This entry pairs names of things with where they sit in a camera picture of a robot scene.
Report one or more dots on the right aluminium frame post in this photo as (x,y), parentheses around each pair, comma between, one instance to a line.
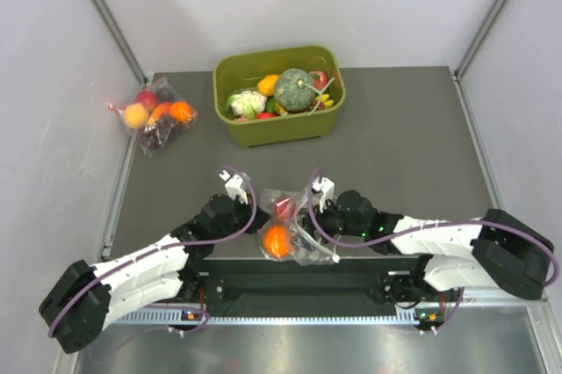
(485,28)

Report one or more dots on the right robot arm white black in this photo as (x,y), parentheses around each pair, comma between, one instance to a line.
(437,256)

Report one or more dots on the fake yellow banana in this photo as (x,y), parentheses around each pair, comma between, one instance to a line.
(326,101)

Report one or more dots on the aluminium frame post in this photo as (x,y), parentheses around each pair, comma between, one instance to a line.
(485,28)
(112,27)

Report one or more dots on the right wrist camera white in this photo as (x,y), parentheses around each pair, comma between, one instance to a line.
(324,189)

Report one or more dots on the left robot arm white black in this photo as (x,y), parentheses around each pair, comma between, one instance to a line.
(89,298)

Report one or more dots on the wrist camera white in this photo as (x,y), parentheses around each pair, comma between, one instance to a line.
(324,189)
(235,186)

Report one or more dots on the green plastic bin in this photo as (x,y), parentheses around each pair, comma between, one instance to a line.
(244,71)

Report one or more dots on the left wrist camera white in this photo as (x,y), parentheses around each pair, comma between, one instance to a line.
(235,186)

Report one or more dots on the fake red fruit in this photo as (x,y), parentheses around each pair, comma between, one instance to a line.
(285,209)

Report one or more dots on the left aluminium frame post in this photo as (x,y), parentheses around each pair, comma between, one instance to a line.
(112,27)

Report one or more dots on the fake pink apple slice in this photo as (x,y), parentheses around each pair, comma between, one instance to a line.
(319,79)

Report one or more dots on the fake green melon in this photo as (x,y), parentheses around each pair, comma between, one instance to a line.
(294,90)

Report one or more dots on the fake purple grapes bunch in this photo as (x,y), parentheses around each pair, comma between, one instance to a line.
(316,105)

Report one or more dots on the fake orange mango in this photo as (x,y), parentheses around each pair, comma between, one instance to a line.
(266,86)

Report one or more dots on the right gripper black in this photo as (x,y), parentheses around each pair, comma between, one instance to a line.
(321,218)

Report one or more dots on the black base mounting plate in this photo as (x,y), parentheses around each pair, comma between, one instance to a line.
(356,286)

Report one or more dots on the grey slotted cable duct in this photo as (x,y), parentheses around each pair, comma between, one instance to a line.
(160,316)

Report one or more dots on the fake cauliflower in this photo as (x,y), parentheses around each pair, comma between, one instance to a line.
(246,104)

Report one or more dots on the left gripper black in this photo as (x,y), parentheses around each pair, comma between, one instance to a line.
(259,219)

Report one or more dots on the fake orange fruit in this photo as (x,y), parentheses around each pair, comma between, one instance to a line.
(277,241)

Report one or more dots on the polka dot zip top bag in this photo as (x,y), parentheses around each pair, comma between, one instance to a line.
(305,248)

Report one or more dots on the clear bag of fake fruit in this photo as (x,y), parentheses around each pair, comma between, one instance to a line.
(156,116)

